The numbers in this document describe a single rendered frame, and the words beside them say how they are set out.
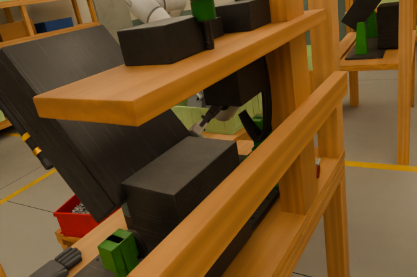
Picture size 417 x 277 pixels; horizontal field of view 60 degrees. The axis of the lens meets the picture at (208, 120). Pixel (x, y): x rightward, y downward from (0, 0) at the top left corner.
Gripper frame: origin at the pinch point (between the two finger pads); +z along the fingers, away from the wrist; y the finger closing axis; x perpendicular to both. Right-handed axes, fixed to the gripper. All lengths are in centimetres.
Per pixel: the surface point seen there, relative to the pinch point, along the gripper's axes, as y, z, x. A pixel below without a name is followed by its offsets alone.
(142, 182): 16.5, 36.3, -1.9
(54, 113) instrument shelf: 45, 50, -19
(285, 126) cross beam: 30.9, 4.0, 19.6
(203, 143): 13.9, 13.2, 4.3
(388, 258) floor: -67, -62, 133
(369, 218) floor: -86, -94, 127
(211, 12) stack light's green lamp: 55, 15, -11
